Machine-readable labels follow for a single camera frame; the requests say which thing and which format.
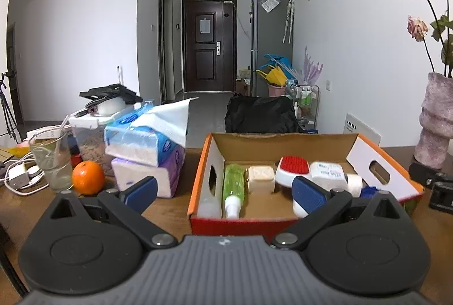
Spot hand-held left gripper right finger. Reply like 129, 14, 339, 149
271, 176, 420, 250

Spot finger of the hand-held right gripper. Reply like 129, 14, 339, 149
408, 162, 453, 214

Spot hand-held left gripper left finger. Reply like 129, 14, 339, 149
33, 176, 178, 250

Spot white pill bottle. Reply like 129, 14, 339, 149
309, 160, 364, 198

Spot red and white lint brush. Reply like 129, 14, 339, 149
275, 155, 313, 219

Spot small white cube container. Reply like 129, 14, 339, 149
246, 166, 276, 193

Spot blue ridged cap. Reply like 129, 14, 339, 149
360, 184, 378, 200

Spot red cardboard box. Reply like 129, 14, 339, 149
187, 133, 425, 237

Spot white spray bottle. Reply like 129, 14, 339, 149
197, 190, 224, 219

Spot green spray bottle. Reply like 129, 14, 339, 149
222, 164, 247, 220

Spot purple tissue pack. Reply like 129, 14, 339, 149
111, 145, 187, 199

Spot blue tissue pack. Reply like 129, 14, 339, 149
104, 97, 200, 166

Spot purple ceramic vase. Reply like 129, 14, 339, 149
414, 72, 453, 170

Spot orange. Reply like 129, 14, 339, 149
71, 160, 106, 196

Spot clear container with white lid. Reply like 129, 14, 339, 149
69, 110, 136, 168

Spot white board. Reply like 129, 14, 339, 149
343, 113, 382, 147

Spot white bowl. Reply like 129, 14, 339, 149
96, 98, 125, 116

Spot black bag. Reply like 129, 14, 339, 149
224, 94, 304, 134

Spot metal trolley with bottles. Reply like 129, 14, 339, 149
285, 79, 321, 131

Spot clear glass with straw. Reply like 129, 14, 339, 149
29, 116, 73, 191

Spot black plastic parts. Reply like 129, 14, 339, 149
69, 83, 143, 116

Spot pink bucket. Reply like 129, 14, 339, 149
268, 82, 287, 98

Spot white power strip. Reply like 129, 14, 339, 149
26, 125, 72, 140

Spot purple plastic hangers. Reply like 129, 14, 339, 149
299, 46, 324, 87

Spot blue and yellow plastic items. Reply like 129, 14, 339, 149
256, 53, 294, 87

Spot yellow plastic item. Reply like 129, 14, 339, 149
8, 141, 31, 154

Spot brown cardboard carton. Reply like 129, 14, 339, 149
236, 68, 252, 95

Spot grey refrigerator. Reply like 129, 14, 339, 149
250, 0, 294, 98

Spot dark brown door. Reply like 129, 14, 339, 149
182, 0, 237, 93

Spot black tripod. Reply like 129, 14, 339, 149
0, 70, 19, 143

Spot white folded umbrella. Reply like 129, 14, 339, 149
282, 0, 295, 44

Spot white charger with cables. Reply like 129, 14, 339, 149
0, 149, 50, 197

